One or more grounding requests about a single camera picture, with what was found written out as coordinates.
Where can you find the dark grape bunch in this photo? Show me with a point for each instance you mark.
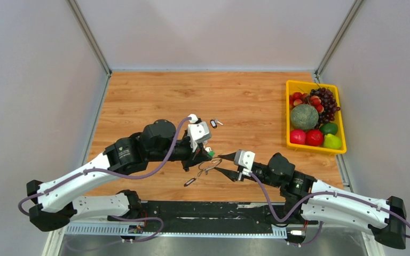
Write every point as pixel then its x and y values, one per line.
pixel 325 103

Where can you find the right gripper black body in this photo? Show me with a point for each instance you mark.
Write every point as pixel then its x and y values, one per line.
pixel 259 170

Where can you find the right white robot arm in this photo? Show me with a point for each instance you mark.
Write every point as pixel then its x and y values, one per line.
pixel 291 194

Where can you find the large silver keyring with clips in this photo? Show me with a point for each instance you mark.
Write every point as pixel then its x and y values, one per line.
pixel 205 167

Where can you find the black tagged key loose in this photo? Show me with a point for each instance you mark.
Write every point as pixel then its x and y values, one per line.
pixel 215 123

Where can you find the green pear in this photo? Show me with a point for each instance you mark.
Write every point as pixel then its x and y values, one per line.
pixel 332 142

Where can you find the red apple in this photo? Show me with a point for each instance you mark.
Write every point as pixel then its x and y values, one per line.
pixel 314 138
pixel 297 136

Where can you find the red strawberries pile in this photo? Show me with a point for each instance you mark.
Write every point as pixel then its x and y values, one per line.
pixel 313 100

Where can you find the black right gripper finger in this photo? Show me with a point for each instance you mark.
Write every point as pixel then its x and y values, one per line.
pixel 230 157
pixel 232 175

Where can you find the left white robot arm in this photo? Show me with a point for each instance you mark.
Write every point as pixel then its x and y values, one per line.
pixel 57 203

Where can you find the green avocado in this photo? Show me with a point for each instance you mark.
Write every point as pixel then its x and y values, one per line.
pixel 329 128

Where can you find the black tagged key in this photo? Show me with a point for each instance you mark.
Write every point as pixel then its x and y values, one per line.
pixel 189 182
pixel 215 123

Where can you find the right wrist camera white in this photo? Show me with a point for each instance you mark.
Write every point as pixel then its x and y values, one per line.
pixel 244 160

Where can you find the green melon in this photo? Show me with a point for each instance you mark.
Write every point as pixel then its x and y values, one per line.
pixel 304 117

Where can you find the yellow plastic fruit bin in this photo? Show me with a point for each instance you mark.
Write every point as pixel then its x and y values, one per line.
pixel 305 87

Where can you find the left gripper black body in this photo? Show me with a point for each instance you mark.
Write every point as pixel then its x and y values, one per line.
pixel 182 151

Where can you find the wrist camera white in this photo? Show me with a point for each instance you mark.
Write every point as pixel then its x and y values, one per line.
pixel 198 131
pixel 244 160

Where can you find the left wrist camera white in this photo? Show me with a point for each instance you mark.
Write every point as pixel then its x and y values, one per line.
pixel 198 131

